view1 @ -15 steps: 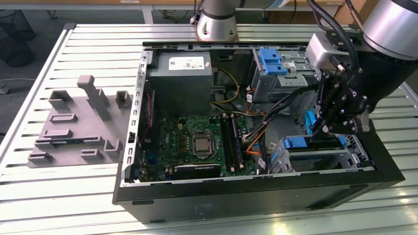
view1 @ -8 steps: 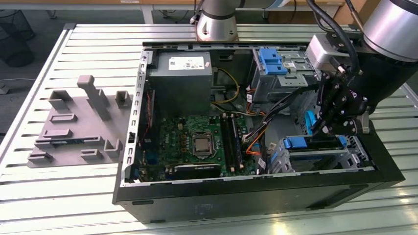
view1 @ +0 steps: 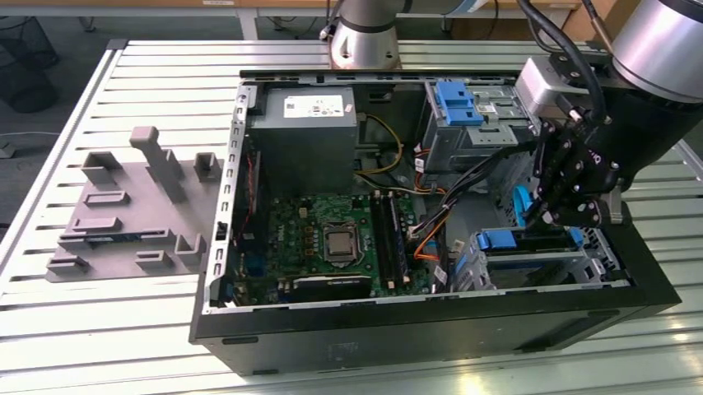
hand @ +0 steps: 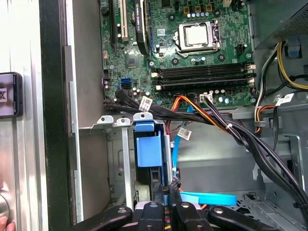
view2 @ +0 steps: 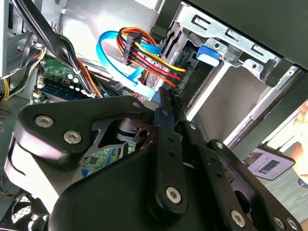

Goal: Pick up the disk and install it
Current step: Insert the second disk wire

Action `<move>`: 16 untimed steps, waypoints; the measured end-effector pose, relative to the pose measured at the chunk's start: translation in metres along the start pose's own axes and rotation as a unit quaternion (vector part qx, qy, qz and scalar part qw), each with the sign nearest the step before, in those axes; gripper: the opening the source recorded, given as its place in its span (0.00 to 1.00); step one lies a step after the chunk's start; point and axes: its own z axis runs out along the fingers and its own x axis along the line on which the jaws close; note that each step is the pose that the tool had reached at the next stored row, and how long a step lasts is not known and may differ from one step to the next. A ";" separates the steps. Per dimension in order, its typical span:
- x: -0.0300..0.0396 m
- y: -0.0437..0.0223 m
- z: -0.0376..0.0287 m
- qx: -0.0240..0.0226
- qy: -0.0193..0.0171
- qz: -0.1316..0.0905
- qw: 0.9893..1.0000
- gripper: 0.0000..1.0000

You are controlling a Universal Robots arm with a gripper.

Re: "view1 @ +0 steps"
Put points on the wooden cabinet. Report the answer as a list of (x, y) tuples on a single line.
[(573, 24)]

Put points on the RAM stick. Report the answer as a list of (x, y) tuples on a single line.
[(399, 243), (112, 239)]

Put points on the grey power supply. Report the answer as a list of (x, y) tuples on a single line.
[(301, 156)]

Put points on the metal optical drive cage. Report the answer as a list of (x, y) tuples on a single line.
[(488, 136)]

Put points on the grey parts rack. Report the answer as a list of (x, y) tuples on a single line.
[(143, 247)]

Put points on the black graphics card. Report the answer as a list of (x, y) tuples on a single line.
[(329, 288)]

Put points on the wooden desk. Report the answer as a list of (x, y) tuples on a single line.
[(493, 31)]

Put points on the CPU socket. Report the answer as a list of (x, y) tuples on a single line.
[(339, 226)]

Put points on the black mesh waste basket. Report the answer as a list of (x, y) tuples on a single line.
[(26, 82)]

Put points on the blue plastic drive latch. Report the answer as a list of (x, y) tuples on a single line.
[(457, 111)]

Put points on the green motherboard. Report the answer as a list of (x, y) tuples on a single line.
[(340, 210)]

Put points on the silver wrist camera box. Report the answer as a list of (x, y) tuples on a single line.
[(543, 86)]

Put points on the hard disk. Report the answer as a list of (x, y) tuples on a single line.
[(496, 240)]

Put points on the silver CPU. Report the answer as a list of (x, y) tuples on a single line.
[(340, 243)]

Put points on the silver disk bay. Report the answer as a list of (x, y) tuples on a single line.
[(529, 257)]

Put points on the grey floor box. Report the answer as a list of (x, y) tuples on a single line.
[(5, 150)]

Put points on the black PC case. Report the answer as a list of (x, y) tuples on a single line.
[(384, 341)]

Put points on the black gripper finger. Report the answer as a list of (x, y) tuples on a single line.
[(587, 212), (557, 164)]

